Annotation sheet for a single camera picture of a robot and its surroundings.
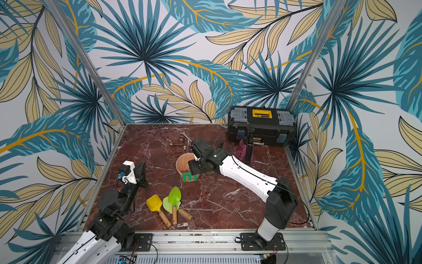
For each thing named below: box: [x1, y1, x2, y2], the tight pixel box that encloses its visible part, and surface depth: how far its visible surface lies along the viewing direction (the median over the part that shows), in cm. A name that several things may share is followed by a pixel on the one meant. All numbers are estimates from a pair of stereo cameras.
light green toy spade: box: [162, 196, 193, 220], surface depth 85 cm
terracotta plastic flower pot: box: [175, 152, 195, 176], surface depth 93 cm
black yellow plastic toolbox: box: [227, 106, 297, 147], surface depth 102 cm
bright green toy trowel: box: [167, 186, 182, 225], surface depth 87 cm
